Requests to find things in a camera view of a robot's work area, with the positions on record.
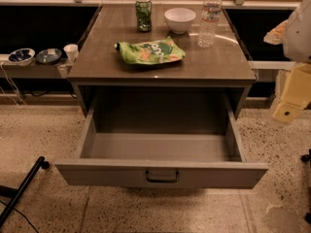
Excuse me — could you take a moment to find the white cable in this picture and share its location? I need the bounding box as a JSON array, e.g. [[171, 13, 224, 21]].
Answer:
[[0, 61, 27, 106]]

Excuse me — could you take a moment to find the grey cabinet with top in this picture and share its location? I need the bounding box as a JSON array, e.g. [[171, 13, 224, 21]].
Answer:
[[69, 4, 256, 111]]

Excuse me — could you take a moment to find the green soda can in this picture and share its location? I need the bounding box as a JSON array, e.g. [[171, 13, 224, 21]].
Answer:
[[135, 0, 152, 32]]

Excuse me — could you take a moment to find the grey top drawer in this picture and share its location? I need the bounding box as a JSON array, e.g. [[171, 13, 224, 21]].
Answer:
[[55, 92, 268, 189]]

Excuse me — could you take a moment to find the dark green bowl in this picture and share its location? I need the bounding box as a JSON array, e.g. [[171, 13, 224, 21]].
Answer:
[[36, 49, 62, 65]]

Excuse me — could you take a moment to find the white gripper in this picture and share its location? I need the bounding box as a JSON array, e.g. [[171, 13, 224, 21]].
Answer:
[[272, 63, 311, 124]]

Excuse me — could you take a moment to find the black drawer handle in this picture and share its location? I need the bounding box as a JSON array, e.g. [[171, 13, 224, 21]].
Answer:
[[145, 171, 179, 183]]

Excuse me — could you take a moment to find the low side shelf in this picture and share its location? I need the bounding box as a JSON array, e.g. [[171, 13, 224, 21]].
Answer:
[[0, 54, 72, 79]]

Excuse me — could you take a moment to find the white bowl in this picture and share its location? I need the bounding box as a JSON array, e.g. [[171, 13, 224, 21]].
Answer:
[[164, 8, 196, 34]]

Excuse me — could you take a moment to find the black stand leg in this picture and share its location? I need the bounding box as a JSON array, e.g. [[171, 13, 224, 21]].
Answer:
[[0, 156, 50, 227]]

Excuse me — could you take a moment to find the blue patterned bowl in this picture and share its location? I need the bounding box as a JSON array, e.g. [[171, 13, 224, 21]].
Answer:
[[8, 49, 35, 66]]

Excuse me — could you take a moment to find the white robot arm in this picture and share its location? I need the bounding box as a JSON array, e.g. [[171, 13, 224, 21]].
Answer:
[[263, 0, 311, 123]]

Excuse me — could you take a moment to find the black floor cable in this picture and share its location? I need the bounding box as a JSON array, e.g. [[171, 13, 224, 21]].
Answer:
[[0, 199, 41, 233]]

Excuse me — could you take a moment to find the black caster wheel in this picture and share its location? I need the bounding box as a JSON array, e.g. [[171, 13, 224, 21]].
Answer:
[[300, 149, 311, 225]]

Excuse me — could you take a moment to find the clear plastic water bottle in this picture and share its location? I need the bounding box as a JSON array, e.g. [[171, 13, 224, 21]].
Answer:
[[197, 0, 222, 48]]

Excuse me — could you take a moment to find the green rice chip bag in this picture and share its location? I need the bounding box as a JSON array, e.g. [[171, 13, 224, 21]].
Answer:
[[115, 37, 186, 65]]

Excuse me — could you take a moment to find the small white paper cup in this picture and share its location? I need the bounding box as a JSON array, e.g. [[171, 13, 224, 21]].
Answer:
[[63, 44, 79, 63]]

